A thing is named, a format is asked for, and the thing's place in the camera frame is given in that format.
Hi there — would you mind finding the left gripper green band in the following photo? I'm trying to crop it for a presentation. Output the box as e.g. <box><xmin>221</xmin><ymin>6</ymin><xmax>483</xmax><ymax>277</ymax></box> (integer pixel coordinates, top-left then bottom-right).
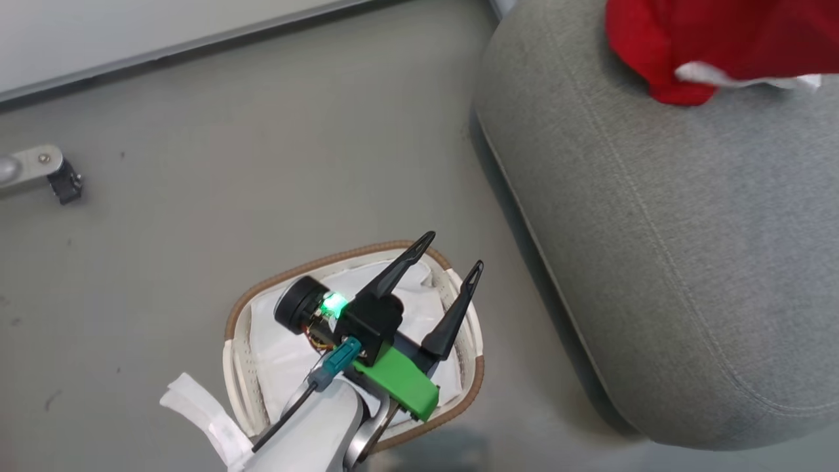
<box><xmin>336</xmin><ymin>230</ymin><xmax>485</xmax><ymax>423</ymax></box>

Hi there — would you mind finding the red garment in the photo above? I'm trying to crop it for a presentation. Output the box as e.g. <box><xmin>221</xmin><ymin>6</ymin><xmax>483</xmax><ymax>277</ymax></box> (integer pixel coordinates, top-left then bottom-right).
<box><xmin>604</xmin><ymin>0</ymin><xmax>839</xmax><ymax>107</ymax></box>

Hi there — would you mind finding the grey fabric sofa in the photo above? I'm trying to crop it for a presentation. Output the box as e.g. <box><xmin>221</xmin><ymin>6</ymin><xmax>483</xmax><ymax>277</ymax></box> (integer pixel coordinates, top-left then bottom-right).
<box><xmin>473</xmin><ymin>0</ymin><xmax>839</xmax><ymax>452</ymax></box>

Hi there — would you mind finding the white fabric basket liner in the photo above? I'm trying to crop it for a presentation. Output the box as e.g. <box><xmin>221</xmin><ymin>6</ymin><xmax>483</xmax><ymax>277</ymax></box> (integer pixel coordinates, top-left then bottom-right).
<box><xmin>159</xmin><ymin>257</ymin><xmax>467</xmax><ymax>470</ymax></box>

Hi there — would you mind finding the white laundry basket brown rim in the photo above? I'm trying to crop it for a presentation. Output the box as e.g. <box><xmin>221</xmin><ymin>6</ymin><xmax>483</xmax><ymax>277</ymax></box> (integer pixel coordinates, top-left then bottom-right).
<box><xmin>223</xmin><ymin>241</ymin><xmax>486</xmax><ymax>454</ymax></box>

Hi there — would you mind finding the black caster wheel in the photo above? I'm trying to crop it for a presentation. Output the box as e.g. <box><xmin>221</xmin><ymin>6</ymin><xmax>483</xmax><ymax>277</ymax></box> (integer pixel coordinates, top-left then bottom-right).
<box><xmin>47</xmin><ymin>159</ymin><xmax>84</xmax><ymax>206</ymax></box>

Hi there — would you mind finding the grey metal partition foot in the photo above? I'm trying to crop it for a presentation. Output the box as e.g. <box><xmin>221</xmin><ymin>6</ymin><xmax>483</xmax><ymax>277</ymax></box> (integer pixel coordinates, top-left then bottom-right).
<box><xmin>0</xmin><ymin>144</ymin><xmax>66</xmax><ymax>198</ymax></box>

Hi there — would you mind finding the black cable with teal plug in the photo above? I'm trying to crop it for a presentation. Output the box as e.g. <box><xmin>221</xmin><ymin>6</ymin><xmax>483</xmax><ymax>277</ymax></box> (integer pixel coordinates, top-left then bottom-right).
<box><xmin>252</xmin><ymin>337</ymin><xmax>362</xmax><ymax>454</ymax></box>

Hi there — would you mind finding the grey partition bottom rail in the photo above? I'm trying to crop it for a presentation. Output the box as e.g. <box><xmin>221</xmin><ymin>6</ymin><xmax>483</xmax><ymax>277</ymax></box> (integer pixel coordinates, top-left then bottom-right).
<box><xmin>0</xmin><ymin>0</ymin><xmax>397</xmax><ymax>106</ymax></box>

